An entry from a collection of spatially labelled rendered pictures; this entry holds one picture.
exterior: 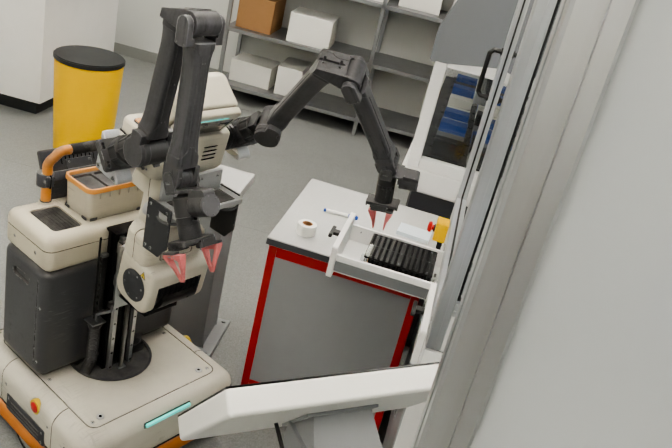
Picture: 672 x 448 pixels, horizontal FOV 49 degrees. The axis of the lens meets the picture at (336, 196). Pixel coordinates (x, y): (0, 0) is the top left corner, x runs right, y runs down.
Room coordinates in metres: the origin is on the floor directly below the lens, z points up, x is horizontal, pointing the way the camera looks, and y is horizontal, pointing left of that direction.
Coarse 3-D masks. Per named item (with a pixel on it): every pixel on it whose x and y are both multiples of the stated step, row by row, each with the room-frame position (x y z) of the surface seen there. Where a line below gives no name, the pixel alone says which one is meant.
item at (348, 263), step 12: (360, 228) 2.28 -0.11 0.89; (348, 240) 2.28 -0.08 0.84; (360, 240) 2.28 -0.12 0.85; (408, 240) 2.27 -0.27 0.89; (348, 252) 2.19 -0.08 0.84; (360, 252) 2.21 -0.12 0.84; (336, 264) 2.04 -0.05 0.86; (348, 264) 2.04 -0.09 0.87; (360, 264) 2.04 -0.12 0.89; (372, 264) 2.04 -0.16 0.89; (360, 276) 2.03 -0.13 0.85; (372, 276) 2.03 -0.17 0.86; (384, 276) 2.02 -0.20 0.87; (396, 276) 2.02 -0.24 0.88; (408, 276) 2.02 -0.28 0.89; (432, 276) 2.17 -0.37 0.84; (396, 288) 2.02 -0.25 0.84; (408, 288) 2.01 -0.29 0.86; (420, 288) 2.01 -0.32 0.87
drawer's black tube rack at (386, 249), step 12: (384, 240) 2.21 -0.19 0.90; (396, 240) 2.24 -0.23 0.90; (372, 252) 2.11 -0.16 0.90; (384, 252) 2.13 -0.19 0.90; (396, 252) 2.15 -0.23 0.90; (408, 252) 2.17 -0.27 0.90; (420, 252) 2.19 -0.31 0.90; (432, 252) 2.21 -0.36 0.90; (384, 264) 2.11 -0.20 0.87; (396, 264) 2.07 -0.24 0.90; (408, 264) 2.10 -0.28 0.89; (420, 264) 2.11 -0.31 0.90; (432, 264) 2.13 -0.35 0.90; (420, 276) 2.08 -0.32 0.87
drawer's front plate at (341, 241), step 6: (354, 216) 2.28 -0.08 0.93; (348, 222) 2.23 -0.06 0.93; (342, 228) 2.17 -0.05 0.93; (348, 228) 2.19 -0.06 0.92; (342, 234) 2.13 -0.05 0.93; (348, 234) 2.24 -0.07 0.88; (336, 240) 2.08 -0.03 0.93; (342, 240) 2.10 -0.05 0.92; (336, 246) 2.04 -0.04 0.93; (342, 246) 2.15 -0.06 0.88; (336, 252) 2.03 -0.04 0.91; (330, 258) 2.03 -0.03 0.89; (330, 264) 2.03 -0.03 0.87; (330, 270) 2.03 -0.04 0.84; (330, 276) 2.03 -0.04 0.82
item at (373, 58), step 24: (360, 0) 5.85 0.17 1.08; (384, 0) 5.83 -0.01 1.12; (384, 24) 6.29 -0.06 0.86; (240, 48) 6.41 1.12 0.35; (312, 48) 5.87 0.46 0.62; (336, 48) 6.07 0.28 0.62; (360, 48) 6.29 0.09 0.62; (408, 72) 5.84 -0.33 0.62; (264, 96) 5.89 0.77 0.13; (336, 96) 6.32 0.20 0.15; (384, 120) 5.96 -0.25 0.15; (408, 120) 6.12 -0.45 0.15
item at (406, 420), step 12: (408, 360) 2.30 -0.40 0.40; (408, 408) 1.59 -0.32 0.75; (420, 408) 1.58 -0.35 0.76; (396, 420) 1.79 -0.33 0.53; (408, 420) 1.58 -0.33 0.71; (396, 432) 1.60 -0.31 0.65; (408, 432) 1.58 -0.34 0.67; (384, 444) 2.07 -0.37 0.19; (396, 444) 1.59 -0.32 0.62; (408, 444) 1.58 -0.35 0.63
